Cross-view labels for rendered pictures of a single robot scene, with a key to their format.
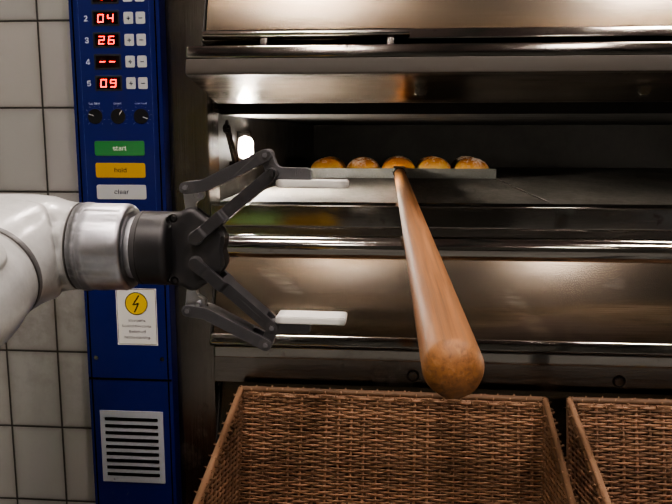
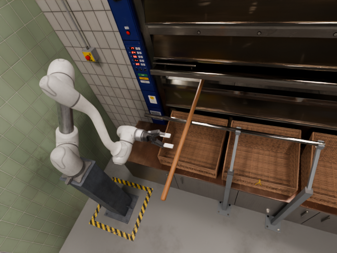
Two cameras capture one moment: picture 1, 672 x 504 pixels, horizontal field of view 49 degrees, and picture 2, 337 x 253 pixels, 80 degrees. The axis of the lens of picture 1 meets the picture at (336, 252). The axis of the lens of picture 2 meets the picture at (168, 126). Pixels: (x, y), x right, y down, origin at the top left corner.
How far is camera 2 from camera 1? 1.10 m
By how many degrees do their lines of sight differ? 48
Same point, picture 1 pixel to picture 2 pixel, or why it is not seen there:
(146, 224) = (144, 137)
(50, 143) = (130, 70)
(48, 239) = (132, 138)
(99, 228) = (138, 137)
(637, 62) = (243, 81)
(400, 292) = (200, 99)
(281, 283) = (177, 95)
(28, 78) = (122, 59)
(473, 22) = (213, 57)
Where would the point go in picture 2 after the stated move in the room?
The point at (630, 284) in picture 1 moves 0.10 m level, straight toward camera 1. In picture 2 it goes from (248, 103) to (243, 111)
